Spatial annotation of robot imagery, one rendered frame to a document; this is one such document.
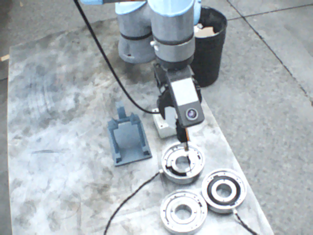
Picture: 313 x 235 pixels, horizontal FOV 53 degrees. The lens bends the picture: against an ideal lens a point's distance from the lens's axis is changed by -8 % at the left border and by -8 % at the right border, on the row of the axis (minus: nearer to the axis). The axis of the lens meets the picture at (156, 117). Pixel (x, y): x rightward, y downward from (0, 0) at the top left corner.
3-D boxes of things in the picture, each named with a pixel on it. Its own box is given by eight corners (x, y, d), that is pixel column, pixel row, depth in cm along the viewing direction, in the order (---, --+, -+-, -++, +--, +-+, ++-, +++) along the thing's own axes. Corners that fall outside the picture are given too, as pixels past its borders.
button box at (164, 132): (185, 131, 92) (185, 120, 88) (161, 139, 91) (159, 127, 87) (176, 110, 97) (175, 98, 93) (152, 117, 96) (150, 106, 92)
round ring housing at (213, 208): (193, 187, 81) (194, 179, 78) (231, 170, 83) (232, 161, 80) (213, 222, 74) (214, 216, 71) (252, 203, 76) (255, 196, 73)
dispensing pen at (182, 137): (187, 177, 78) (173, 108, 73) (183, 169, 82) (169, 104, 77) (196, 174, 78) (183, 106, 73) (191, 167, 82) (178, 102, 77)
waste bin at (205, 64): (232, 84, 212) (237, 30, 179) (183, 98, 208) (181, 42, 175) (210, 52, 234) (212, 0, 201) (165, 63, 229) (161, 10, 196)
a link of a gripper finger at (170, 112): (169, 113, 81) (171, 85, 74) (176, 131, 77) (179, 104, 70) (157, 115, 80) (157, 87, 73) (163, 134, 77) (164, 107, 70)
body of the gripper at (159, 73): (186, 75, 75) (185, 32, 66) (199, 102, 70) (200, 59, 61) (153, 83, 75) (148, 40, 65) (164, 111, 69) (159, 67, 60)
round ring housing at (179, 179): (195, 146, 88) (195, 136, 85) (210, 178, 82) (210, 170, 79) (157, 158, 87) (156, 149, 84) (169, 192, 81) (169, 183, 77)
